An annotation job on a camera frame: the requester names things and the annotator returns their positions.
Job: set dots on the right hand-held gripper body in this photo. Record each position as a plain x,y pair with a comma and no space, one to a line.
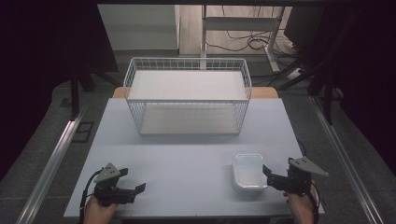
299,180

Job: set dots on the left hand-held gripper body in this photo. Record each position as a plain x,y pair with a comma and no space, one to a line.
109,191

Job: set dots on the clear plastic container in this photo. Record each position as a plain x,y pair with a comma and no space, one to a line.
249,172

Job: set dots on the person's left hand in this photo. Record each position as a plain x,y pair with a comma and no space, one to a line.
98,211

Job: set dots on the person's right hand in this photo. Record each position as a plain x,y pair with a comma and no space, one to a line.
300,208

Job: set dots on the black floor plate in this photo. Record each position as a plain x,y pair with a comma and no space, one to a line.
83,132

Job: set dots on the wooden table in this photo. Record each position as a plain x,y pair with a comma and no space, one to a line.
264,92

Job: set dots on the black stand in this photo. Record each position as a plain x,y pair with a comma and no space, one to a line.
74,93
327,96

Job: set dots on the white power strip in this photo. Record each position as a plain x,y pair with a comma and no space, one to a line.
294,73

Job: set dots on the dark curtain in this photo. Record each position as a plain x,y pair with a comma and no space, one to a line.
37,62
367,77

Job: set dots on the white cabinet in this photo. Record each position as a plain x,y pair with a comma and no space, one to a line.
140,28

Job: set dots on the aluminium rail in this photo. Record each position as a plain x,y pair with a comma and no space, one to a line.
49,168
345,161

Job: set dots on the white desk frame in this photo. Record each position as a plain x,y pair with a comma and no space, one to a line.
239,23

